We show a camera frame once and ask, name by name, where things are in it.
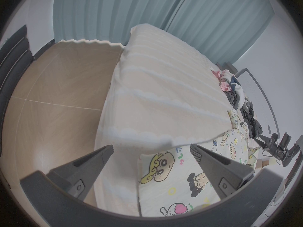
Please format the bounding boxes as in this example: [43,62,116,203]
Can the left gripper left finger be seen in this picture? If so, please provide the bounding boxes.
[47,144,115,202]

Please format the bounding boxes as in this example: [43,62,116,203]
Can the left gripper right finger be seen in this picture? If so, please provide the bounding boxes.
[189,143,255,202]

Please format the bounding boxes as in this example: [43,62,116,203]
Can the white printed pyjama top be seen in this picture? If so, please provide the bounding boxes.
[137,109,258,218]

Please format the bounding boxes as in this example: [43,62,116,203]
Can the pile of clothes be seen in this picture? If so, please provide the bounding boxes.
[210,66,245,109]

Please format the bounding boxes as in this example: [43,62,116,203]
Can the bed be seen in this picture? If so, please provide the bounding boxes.
[93,23,280,218]

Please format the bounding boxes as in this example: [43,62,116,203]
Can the black garment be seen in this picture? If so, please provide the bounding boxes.
[240,102,263,139]

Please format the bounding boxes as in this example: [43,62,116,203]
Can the grey bedside table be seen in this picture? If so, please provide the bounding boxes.
[215,62,238,74]

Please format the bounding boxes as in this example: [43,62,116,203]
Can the black chest of drawers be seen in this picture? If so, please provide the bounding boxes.
[0,25,36,108]

